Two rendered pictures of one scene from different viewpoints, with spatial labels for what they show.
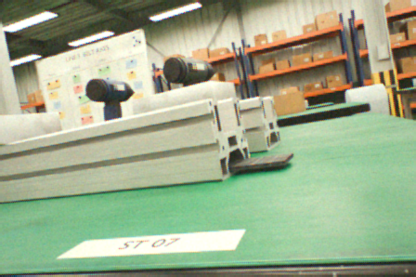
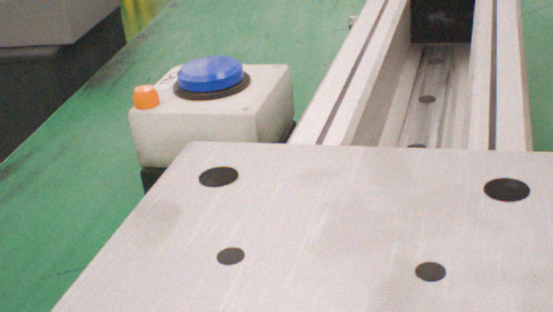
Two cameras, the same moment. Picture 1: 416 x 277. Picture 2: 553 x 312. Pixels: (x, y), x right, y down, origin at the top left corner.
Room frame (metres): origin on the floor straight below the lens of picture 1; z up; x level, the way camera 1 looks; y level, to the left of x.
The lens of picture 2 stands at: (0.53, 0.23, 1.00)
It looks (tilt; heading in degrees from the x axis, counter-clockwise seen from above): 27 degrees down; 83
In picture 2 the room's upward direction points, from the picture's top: 7 degrees counter-clockwise
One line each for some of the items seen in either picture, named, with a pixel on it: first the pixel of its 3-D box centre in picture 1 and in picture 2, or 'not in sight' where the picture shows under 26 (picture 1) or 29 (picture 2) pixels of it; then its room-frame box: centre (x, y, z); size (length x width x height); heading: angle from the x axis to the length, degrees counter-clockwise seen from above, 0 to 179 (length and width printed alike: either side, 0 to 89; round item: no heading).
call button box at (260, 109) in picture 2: not in sight; (231, 127); (0.56, 0.64, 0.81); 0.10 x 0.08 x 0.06; 155
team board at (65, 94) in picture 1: (104, 128); not in sight; (3.92, 1.17, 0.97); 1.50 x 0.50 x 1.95; 71
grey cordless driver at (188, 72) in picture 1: (201, 103); not in sight; (0.83, 0.00, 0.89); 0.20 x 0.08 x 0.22; 148
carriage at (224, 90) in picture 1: (187, 109); not in sight; (0.61, 0.03, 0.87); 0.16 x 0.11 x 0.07; 65
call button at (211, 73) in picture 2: not in sight; (210, 79); (0.55, 0.64, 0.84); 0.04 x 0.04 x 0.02
